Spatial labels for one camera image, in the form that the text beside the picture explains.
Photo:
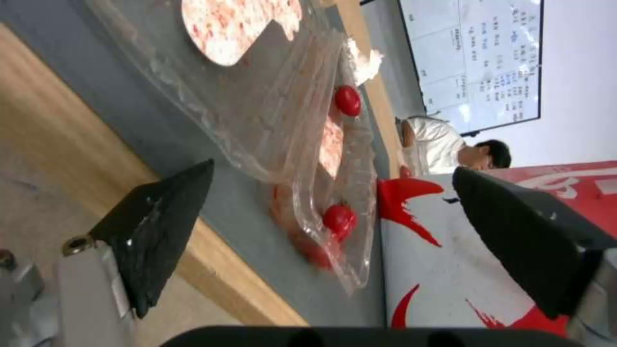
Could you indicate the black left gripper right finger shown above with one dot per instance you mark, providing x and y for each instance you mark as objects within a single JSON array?
[{"x": 525, "y": 235}]

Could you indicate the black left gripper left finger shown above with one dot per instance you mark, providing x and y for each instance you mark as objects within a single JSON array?
[{"x": 149, "y": 231}]

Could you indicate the white red takeout bag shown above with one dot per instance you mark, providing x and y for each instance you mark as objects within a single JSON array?
[{"x": 453, "y": 253}]

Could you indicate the person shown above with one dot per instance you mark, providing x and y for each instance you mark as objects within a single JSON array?
[{"x": 446, "y": 146}]

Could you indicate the clear plastic food packaging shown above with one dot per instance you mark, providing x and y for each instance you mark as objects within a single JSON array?
[{"x": 270, "y": 119}]

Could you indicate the red cherry tomato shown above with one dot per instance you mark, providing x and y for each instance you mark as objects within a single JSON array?
[
  {"x": 339, "y": 218},
  {"x": 348, "y": 100}
]

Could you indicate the crumpled white tissue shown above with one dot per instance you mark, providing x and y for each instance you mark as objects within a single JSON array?
[{"x": 364, "y": 59}]

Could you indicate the wall display screen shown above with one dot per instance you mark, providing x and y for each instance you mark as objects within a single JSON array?
[{"x": 475, "y": 61}]

